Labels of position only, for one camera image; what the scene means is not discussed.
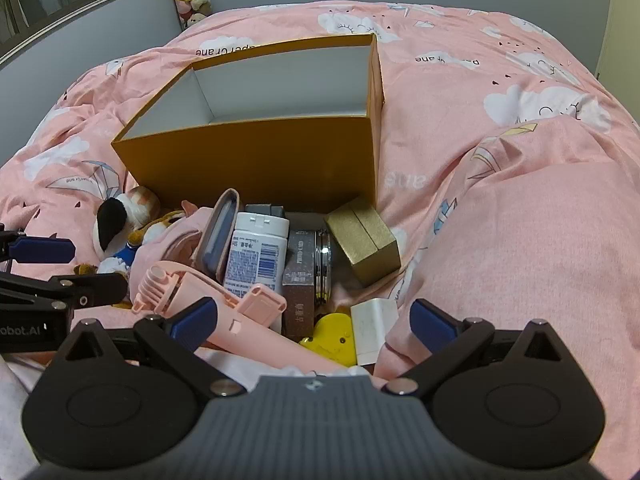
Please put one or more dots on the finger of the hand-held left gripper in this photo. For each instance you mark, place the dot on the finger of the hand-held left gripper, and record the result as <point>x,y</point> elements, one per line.
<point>75,290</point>
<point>40,250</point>

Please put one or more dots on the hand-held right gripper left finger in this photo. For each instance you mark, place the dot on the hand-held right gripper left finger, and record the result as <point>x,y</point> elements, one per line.
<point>192,322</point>

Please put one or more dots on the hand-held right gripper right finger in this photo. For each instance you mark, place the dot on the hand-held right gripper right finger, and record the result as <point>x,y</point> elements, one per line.
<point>432,327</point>

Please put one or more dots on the white plush toy black ear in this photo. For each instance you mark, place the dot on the white plush toy black ear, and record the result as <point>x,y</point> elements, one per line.
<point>112,220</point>

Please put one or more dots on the pink glasses case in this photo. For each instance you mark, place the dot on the pink glasses case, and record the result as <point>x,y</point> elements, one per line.
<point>220,240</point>

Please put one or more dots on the white cream tube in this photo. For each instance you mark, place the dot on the white cream tube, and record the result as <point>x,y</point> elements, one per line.
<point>255,260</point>

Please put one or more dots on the tiger plush toy blue hat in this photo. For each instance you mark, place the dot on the tiger plush toy blue hat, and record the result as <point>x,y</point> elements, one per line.
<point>150,230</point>

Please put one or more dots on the gold gift box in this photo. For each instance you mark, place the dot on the gold gift box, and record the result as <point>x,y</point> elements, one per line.
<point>365,240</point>

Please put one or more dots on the grey small box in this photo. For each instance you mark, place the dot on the grey small box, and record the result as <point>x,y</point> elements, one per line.
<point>265,209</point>

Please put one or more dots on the orange cardboard box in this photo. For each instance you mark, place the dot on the orange cardboard box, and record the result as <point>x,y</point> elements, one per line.
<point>250,160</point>

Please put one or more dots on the pink plastic handheld device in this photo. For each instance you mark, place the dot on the pink plastic handheld device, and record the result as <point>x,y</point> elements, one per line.
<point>240,325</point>

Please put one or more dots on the white power adapter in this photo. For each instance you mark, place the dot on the white power adapter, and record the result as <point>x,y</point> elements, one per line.
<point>372,330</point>

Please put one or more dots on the white cloth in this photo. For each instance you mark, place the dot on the white cloth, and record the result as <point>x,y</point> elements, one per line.
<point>280,371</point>

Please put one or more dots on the yellow plastic gadget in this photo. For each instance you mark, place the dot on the yellow plastic gadget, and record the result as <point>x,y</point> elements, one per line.
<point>332,337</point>

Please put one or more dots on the brown small box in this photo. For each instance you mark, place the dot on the brown small box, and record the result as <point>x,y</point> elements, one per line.
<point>300,285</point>

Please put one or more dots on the glass jar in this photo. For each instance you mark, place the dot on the glass jar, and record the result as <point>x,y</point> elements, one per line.
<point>322,260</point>

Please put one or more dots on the pink printed blanket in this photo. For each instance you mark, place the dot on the pink printed blanket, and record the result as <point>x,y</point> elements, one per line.
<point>500,210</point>

